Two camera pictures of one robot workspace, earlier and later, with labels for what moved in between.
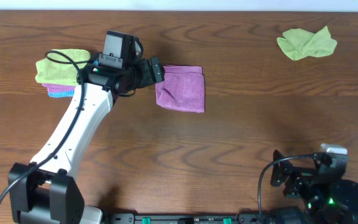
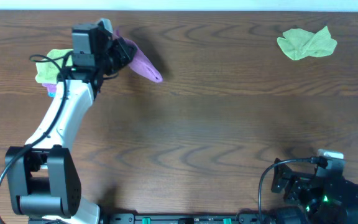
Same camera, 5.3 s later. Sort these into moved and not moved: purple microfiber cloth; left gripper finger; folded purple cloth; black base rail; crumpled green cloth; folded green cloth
Moved: left gripper finger; purple microfiber cloth
Not moved: crumpled green cloth; folded purple cloth; black base rail; folded green cloth
